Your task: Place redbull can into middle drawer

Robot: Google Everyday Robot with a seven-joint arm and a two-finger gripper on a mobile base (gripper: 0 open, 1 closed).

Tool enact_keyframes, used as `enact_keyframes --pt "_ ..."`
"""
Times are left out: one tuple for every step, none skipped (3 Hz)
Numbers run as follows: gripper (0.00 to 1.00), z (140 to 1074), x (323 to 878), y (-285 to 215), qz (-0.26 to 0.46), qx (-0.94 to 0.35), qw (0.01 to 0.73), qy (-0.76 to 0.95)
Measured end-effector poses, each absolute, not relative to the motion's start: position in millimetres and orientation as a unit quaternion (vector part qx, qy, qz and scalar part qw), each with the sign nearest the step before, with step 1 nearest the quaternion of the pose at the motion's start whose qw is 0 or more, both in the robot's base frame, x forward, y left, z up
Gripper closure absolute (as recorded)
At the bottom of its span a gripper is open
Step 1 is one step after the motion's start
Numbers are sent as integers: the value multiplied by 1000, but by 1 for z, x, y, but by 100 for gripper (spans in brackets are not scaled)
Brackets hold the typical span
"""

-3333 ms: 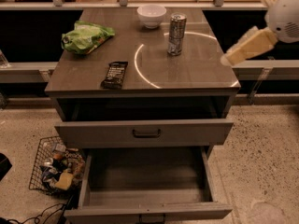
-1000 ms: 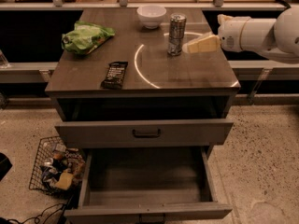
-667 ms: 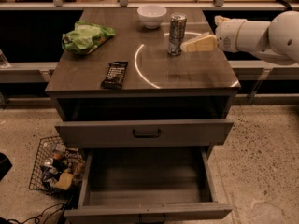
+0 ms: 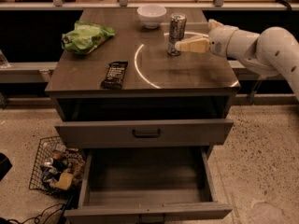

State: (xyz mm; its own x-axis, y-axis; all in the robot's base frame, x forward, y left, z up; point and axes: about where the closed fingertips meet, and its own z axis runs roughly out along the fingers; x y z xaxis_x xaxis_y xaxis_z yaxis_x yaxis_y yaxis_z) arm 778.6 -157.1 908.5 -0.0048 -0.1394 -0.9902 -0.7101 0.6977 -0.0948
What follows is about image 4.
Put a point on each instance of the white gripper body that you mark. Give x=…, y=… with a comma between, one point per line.
x=219, y=40

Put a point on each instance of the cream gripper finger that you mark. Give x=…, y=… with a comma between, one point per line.
x=197, y=45
x=213, y=24

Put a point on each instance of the silver redbull can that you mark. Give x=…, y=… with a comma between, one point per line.
x=176, y=31

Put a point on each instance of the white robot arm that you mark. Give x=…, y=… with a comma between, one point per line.
x=275, y=51

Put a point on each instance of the grey wooden drawer cabinet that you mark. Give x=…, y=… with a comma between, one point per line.
x=156, y=86

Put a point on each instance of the closed grey upper drawer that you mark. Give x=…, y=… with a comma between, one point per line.
x=174, y=133

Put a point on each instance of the open grey drawer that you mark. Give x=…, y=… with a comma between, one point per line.
x=146, y=186

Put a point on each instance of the white ceramic bowl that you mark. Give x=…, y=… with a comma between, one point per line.
x=151, y=16

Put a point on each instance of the black chocolate bar wrapper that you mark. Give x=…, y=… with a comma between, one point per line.
x=115, y=76

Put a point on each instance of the green chip bag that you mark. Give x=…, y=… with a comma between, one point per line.
x=86, y=37

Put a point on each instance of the yellow sponge in basket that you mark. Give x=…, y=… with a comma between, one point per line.
x=65, y=181

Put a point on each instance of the black drawer handle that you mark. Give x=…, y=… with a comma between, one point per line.
x=149, y=134

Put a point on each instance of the black wire basket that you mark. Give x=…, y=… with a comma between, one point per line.
x=52, y=159

